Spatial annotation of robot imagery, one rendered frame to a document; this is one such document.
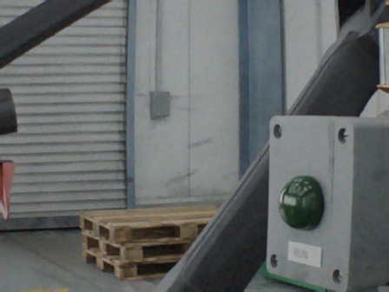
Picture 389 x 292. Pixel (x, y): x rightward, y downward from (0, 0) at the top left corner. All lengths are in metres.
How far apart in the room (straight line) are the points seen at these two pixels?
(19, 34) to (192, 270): 0.71
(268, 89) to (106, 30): 1.91
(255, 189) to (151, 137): 8.17
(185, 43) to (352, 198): 8.65
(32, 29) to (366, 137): 0.92
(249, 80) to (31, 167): 2.76
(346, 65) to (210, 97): 8.45
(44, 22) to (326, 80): 0.65
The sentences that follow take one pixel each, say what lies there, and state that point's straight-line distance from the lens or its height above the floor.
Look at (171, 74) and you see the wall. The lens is 8.94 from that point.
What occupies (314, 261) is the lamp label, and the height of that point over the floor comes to 1.25.
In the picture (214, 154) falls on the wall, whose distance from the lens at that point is 9.23.
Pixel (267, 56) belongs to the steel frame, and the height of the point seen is 1.81.
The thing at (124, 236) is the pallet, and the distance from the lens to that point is 6.00.
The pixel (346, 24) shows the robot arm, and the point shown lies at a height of 1.42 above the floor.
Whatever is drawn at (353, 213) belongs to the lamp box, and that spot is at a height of 1.28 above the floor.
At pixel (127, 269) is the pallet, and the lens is 6.06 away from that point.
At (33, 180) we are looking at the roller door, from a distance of 8.27.
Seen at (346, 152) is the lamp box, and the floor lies 1.31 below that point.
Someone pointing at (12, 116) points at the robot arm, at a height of 1.32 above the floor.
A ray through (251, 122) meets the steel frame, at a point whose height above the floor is 1.07.
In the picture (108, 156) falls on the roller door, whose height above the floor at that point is 0.74.
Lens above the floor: 1.34
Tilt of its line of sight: 3 degrees down
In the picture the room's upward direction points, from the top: straight up
